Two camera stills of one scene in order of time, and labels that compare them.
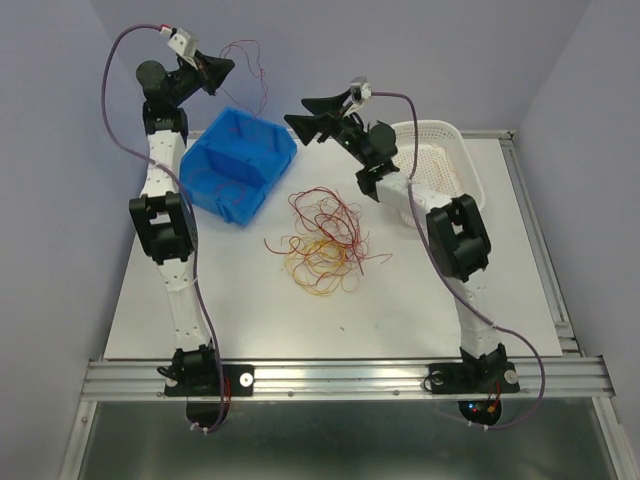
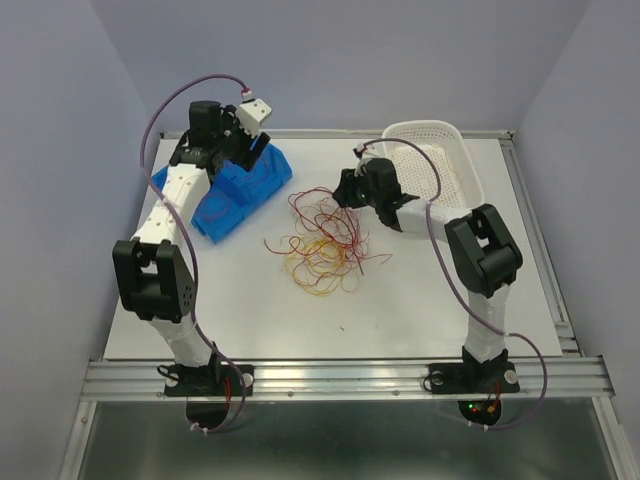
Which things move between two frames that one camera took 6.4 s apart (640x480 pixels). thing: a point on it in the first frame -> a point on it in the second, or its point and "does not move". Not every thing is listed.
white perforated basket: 445,162 does not move
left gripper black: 214,71 -> 230,121
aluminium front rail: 538,377 does not move
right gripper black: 306,126 -> 344,191
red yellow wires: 328,244 does not move
